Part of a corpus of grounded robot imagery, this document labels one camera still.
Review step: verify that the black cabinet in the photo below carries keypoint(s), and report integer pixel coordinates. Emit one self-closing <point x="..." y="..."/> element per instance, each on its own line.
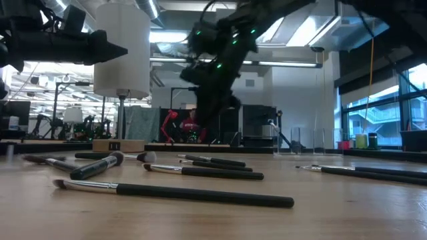
<point x="257" y="116"/>

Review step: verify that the person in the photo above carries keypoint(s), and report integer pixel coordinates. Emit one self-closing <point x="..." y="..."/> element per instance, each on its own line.
<point x="191" y="125"/>

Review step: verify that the white-tipped makeup brush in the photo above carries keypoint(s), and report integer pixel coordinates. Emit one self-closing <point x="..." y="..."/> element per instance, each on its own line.
<point x="274" y="126"/>

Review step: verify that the brown bristle makeup brush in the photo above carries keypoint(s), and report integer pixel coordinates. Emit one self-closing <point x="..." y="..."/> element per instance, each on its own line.
<point x="63" y="165"/>

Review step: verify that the gray blurred post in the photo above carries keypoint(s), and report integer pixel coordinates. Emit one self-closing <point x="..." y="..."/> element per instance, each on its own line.
<point x="10" y="153"/>

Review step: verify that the black bin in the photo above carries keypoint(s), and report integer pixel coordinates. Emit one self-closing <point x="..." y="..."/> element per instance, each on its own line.
<point x="413" y="141"/>

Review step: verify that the clear acrylic organizer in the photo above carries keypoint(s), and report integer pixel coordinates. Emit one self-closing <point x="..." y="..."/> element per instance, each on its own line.
<point x="328" y="143"/>

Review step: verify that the black background rig stand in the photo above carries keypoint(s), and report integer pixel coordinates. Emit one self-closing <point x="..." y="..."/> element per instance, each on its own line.
<point x="55" y="110"/>

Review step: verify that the light green cup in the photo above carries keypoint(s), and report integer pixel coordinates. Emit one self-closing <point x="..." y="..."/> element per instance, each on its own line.
<point x="361" y="141"/>

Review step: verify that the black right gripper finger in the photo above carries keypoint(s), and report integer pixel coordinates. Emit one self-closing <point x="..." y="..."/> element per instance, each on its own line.
<point x="204" y="111"/>
<point x="217" y="110"/>

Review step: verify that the black background camera stand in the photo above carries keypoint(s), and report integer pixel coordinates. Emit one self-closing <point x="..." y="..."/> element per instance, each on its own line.
<point x="181" y="88"/>

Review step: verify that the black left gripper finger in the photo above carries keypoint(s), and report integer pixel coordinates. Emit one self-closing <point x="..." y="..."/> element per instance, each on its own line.
<point x="106" y="48"/>

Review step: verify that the white background table lamp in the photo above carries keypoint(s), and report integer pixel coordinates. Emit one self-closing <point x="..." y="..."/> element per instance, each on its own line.
<point x="72" y="115"/>

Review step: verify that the gray-green cloth panel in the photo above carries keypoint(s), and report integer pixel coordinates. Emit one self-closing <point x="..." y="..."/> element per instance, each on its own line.
<point x="141" y="123"/>

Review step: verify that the red box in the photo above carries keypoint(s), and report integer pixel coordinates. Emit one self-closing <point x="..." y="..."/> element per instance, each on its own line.
<point x="343" y="145"/>

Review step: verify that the background robot arms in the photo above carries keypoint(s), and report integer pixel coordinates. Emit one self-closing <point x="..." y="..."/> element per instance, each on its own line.
<point x="90" y="128"/>

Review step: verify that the thin black pen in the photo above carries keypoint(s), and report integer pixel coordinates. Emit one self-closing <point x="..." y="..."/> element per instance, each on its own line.
<point x="227" y="162"/>

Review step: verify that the white desk container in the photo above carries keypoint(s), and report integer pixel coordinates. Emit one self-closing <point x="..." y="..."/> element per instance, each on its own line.
<point x="13" y="122"/>

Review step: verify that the black room partition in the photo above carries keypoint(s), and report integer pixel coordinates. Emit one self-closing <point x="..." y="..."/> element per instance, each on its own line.
<point x="235" y="120"/>

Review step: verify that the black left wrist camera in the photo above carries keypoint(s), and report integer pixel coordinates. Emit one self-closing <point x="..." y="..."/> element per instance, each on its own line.
<point x="71" y="20"/>

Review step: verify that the thin black makeup brush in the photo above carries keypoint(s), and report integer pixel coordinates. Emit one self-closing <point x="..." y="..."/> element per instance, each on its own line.
<point x="227" y="166"/>

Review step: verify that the black makeup brush silver ferrule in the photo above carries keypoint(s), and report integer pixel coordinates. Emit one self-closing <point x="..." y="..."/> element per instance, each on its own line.
<point x="200" y="195"/>
<point x="400" y="173"/>
<point x="367" y="175"/>
<point x="220" y="173"/>

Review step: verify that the black computer monitor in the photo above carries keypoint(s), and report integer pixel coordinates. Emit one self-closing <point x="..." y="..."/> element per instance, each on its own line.
<point x="21" y="111"/>

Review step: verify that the fluffy powder makeup brush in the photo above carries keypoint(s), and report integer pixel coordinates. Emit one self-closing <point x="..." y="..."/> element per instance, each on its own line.
<point x="96" y="155"/>

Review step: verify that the long ceiling light fixture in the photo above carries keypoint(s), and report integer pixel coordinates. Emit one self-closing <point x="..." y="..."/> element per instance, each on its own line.
<point x="287" y="64"/>

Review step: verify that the dark tumbler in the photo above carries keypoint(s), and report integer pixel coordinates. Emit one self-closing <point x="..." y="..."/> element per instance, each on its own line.
<point x="373" y="141"/>

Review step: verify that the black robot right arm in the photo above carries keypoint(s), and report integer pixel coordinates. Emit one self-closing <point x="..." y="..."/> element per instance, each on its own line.
<point x="240" y="20"/>

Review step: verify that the thick flat-top makeup brush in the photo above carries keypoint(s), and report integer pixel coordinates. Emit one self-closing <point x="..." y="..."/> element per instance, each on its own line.
<point x="90" y="170"/>

